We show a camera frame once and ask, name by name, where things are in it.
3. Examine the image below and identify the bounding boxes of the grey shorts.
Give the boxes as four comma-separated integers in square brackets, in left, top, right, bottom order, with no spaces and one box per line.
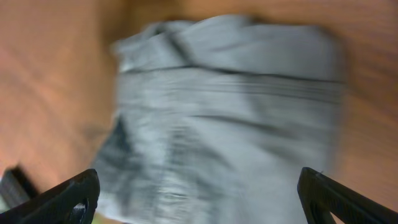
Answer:
[93,15,341,223]

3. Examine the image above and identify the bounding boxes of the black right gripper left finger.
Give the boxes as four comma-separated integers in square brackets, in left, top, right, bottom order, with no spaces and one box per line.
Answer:
[1,169,100,224]

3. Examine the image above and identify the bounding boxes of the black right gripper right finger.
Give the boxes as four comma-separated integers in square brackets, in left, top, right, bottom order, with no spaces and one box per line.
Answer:
[297,167,397,224]

